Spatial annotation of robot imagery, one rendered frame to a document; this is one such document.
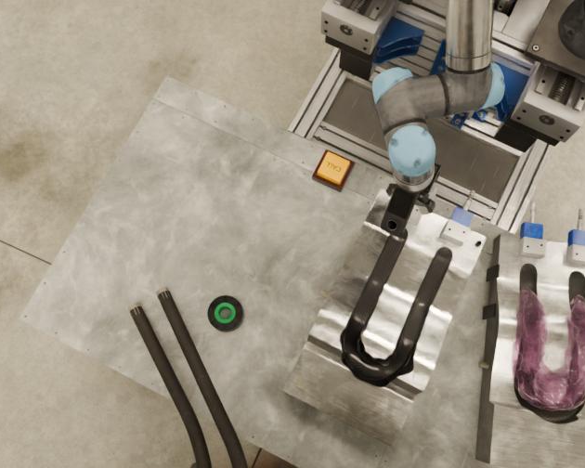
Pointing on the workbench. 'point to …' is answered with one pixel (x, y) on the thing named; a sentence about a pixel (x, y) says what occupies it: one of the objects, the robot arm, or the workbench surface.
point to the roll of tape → (224, 308)
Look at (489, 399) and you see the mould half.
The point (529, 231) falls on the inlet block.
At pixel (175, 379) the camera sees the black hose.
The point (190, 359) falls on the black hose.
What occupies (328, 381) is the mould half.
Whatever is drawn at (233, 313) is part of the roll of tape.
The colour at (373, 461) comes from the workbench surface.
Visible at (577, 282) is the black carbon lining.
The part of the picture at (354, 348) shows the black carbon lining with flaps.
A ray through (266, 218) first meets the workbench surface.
